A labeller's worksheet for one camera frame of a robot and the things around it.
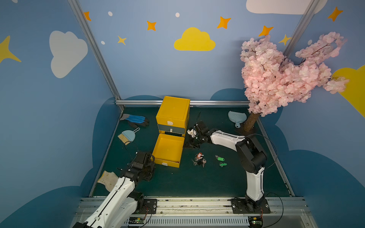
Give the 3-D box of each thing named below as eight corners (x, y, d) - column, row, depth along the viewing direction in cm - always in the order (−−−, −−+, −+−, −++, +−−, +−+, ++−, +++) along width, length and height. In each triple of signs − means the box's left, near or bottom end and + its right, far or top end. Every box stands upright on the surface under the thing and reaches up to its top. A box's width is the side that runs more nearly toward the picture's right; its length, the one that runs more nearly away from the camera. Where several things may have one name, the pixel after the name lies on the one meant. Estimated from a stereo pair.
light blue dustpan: (231, 127, 111) (232, 125, 109) (227, 113, 121) (228, 110, 119) (248, 127, 112) (250, 125, 109) (243, 113, 121) (244, 111, 119)
